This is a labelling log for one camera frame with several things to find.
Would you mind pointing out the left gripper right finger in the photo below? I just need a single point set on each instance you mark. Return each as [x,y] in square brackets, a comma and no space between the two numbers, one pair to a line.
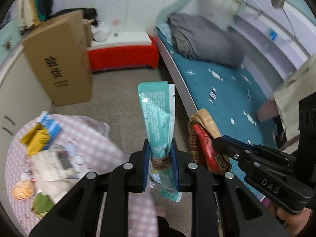
[174,164]

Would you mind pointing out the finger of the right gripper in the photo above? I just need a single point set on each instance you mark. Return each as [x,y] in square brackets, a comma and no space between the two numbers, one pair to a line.
[235,149]

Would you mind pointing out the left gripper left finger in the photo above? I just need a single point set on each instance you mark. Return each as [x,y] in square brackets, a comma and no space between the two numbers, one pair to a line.
[145,164]

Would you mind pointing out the red brown snack wrapper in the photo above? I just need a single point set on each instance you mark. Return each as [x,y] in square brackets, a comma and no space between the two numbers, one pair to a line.
[202,132]

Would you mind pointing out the teal snack wrapper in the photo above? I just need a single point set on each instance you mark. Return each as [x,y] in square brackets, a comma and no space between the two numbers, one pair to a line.
[158,106]

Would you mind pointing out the orange white snack bag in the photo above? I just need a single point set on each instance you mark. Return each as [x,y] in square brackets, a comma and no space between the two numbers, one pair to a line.
[23,190]

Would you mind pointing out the white trash bin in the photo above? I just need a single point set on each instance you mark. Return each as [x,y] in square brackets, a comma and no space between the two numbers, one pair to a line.
[154,175]

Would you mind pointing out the right hand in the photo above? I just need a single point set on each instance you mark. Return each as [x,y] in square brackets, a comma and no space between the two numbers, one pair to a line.
[296,223]

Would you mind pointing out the pink cloth on bed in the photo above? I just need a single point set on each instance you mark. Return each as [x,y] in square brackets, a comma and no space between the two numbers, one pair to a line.
[267,111]

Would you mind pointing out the teal bed mattress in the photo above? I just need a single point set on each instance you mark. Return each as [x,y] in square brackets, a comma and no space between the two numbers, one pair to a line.
[231,96]

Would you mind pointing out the pink slipper foot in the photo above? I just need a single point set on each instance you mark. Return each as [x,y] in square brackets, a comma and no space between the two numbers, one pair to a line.
[160,211]

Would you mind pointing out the black trouser leg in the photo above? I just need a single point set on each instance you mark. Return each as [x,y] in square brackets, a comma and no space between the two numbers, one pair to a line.
[165,230]

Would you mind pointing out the beige paper mailer bag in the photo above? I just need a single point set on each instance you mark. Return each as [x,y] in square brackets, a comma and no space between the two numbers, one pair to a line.
[54,174]

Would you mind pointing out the beige jacket on bed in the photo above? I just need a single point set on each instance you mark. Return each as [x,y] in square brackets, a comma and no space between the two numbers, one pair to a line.
[298,86]

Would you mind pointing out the blue white packet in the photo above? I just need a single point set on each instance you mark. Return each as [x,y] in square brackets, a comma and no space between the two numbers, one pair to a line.
[51,126]

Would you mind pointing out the pink checkered tablecloth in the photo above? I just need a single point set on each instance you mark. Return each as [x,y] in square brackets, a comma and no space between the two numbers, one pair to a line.
[90,149]

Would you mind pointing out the red white bench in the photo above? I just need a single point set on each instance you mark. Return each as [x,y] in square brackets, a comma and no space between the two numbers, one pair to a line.
[124,50]

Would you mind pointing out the yellow plastic bag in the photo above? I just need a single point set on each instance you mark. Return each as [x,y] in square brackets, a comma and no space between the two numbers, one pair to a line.
[35,140]

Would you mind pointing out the green leaf wrapper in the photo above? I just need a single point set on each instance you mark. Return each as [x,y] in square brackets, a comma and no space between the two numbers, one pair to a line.
[41,205]

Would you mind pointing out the grey folded duvet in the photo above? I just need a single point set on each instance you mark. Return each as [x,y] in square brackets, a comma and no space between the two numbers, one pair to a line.
[198,38]

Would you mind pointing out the white bag on bench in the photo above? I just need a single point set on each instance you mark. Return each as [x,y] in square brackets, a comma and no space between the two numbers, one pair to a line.
[101,32]

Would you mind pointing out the white cabinet with drawers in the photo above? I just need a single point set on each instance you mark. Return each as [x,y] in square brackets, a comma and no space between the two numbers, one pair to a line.
[22,96]

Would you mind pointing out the large cardboard box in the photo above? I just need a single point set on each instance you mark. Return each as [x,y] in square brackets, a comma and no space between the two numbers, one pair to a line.
[58,56]

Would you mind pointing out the hanging clothes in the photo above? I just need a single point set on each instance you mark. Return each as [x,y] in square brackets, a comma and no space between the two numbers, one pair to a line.
[31,13]

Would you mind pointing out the purple wall shelf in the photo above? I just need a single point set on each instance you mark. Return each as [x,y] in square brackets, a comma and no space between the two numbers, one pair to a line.
[282,30]

